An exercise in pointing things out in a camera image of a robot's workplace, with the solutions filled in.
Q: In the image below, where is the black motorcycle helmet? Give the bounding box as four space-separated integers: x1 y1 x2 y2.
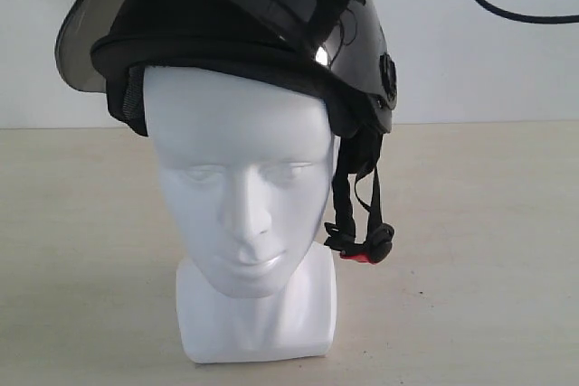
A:
54 0 397 264

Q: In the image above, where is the white mannequin head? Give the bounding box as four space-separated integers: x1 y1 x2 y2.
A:
143 66 339 363

